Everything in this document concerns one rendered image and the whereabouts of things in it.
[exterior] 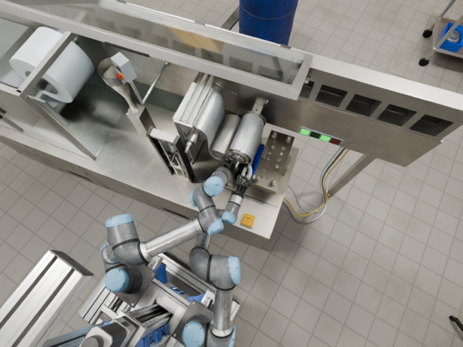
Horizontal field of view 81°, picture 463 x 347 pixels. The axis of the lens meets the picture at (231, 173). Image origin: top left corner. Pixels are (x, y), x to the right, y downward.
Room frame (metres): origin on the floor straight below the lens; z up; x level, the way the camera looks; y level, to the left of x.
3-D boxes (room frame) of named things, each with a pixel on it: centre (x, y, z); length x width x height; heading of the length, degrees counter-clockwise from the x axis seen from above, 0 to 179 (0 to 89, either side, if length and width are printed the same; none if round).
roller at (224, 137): (0.79, 0.02, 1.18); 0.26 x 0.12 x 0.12; 157
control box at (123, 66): (0.87, 0.46, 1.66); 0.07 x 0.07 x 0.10; 45
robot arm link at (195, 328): (-0.25, 0.21, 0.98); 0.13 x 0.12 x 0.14; 83
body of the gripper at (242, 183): (0.50, -0.05, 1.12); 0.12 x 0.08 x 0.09; 157
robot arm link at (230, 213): (0.35, 0.01, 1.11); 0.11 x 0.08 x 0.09; 157
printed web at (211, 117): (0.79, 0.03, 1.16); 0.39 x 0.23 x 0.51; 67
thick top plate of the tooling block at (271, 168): (0.71, -0.27, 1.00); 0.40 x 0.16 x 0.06; 157
